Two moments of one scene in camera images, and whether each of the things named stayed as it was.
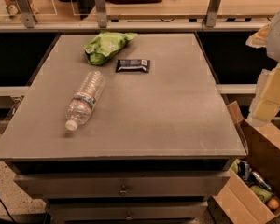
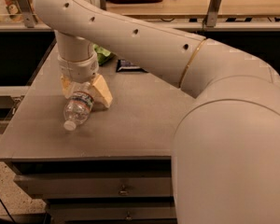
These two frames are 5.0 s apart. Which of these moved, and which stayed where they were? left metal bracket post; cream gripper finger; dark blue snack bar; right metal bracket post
Moved: cream gripper finger
Stayed: dark blue snack bar; left metal bracket post; right metal bracket post
